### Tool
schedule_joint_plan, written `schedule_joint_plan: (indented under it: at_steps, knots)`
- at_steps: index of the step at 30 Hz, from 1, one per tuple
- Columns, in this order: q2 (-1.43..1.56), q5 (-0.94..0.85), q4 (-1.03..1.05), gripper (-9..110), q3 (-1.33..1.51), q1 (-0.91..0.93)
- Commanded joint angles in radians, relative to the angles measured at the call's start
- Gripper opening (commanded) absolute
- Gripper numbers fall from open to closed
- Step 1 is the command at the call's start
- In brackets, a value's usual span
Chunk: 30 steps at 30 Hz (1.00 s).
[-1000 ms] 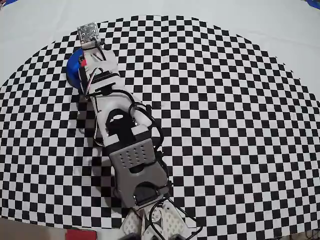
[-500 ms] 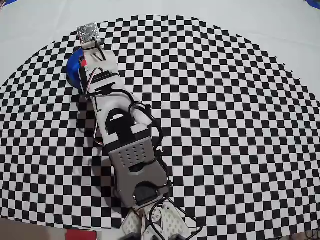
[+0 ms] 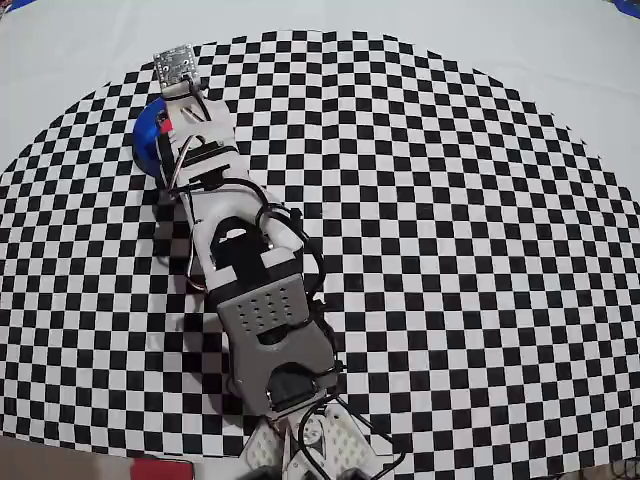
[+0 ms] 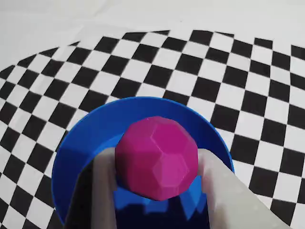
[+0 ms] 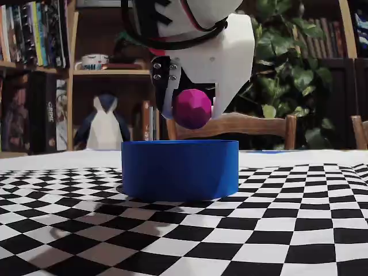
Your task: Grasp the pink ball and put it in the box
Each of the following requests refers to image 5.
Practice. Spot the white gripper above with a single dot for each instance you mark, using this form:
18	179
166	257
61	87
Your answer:
227	61

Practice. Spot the pink faceted ball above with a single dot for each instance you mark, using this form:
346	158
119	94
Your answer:
192	109

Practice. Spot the black board game box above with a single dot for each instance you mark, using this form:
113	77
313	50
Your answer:
43	115

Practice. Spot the starry picture box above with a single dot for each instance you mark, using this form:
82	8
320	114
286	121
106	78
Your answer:
362	28

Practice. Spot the wooden chair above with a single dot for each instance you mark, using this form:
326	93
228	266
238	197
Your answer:
253	126
359	132

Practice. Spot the wooden bookshelf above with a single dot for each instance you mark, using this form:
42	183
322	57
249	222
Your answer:
348	28
115	72

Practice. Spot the blue round bowl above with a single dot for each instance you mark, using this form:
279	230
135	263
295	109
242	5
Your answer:
178	172

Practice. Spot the green leafy plant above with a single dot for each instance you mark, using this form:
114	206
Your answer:
281	80

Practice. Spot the white blue penguin figure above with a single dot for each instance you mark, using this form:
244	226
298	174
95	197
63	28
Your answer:
102	129

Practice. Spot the white mug on shelf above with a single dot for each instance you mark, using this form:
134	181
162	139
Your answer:
92	61

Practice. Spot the row of brown books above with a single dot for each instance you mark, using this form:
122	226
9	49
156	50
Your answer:
319	40

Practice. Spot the black white checkered cloth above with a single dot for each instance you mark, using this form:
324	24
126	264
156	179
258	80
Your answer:
258	230

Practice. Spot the row of colourful books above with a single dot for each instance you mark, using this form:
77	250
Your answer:
34	34

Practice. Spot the wrist camera board red mount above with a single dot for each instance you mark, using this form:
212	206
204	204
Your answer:
157	51

